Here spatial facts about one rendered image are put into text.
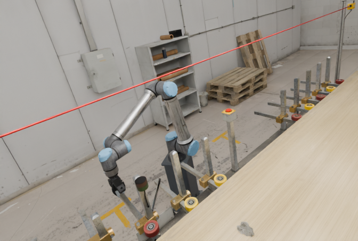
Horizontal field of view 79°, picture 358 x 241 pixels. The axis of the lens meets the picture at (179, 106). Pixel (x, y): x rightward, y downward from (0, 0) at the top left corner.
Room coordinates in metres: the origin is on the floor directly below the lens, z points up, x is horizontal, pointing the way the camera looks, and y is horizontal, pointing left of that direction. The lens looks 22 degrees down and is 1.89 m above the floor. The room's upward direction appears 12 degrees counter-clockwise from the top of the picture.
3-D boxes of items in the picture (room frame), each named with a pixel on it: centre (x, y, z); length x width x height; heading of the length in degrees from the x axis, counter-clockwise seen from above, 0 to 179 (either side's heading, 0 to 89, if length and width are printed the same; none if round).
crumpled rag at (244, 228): (0.72, -0.19, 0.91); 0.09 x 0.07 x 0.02; 20
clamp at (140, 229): (0.92, 0.31, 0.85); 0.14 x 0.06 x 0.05; 124
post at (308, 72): (2.07, -1.36, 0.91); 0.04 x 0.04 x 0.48; 34
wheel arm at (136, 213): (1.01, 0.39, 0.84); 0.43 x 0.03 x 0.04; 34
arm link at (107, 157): (1.20, 0.52, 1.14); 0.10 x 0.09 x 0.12; 134
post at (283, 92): (1.78, -0.95, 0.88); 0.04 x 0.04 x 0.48; 34
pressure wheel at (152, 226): (0.84, 0.27, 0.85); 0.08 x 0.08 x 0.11
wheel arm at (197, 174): (1.25, -0.05, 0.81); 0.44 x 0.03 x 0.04; 34
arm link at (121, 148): (1.29, 0.45, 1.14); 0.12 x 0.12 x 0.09; 44
